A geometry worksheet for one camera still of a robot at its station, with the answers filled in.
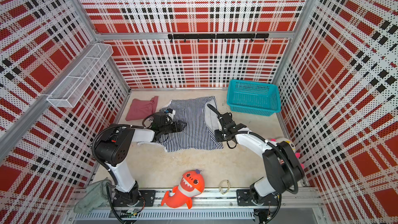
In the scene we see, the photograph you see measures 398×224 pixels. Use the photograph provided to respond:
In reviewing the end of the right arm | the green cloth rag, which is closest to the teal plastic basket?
the end of the right arm

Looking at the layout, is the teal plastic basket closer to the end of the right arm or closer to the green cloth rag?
the end of the right arm

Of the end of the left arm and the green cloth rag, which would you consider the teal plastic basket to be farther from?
the green cloth rag

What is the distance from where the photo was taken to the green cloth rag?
0.71 m
